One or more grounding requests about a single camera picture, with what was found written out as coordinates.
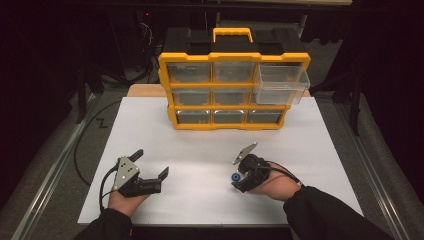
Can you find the person's right hand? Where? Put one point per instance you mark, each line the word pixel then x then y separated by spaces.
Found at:
pixel 276 186

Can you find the small blue wheel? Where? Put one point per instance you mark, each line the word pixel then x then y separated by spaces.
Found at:
pixel 235 177

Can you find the yellow black organizer cabinet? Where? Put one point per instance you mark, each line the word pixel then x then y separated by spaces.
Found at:
pixel 233 57

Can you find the black metal stand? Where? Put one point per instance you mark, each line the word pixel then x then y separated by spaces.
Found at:
pixel 356 100
pixel 81 96

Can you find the person's left black sleeve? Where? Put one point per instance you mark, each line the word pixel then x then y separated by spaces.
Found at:
pixel 108 226

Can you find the white board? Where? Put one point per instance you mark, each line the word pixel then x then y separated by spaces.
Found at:
pixel 200 150

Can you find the person's black sleeve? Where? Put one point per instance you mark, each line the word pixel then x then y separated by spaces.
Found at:
pixel 108 226
pixel 326 216

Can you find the person's right black sleeve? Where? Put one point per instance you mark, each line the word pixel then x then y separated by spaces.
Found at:
pixel 326 216

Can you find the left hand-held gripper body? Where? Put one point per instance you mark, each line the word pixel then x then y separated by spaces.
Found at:
pixel 126 173

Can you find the clear plastic drawer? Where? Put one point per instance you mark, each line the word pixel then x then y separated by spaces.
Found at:
pixel 281 83

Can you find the person's left hand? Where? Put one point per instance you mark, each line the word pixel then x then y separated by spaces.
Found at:
pixel 125 203

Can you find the metal floor rail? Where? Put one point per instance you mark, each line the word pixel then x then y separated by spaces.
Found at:
pixel 370 173
pixel 50 180

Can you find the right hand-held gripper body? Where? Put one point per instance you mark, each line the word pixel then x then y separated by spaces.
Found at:
pixel 255 168

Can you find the grid of transparent drawers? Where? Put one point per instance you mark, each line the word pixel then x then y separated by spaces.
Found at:
pixel 190 72

